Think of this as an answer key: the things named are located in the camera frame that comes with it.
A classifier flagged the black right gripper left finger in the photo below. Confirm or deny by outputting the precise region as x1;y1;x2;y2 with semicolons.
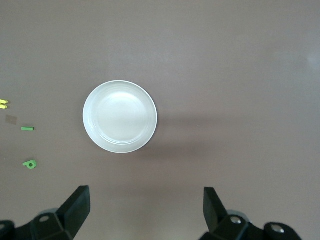
0;185;91;240

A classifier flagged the small brown tape patch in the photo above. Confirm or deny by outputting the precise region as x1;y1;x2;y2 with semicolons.
5;114;19;126

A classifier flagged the brown table cover sheet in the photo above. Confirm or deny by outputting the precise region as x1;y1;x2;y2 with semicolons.
0;0;320;240

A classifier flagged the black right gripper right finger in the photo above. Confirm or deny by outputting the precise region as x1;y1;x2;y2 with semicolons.
199;186;301;240

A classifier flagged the green foam letter p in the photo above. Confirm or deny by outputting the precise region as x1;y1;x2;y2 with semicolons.
22;159;37;170

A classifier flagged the pale brown round plate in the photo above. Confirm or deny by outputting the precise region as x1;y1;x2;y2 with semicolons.
82;80;158;154

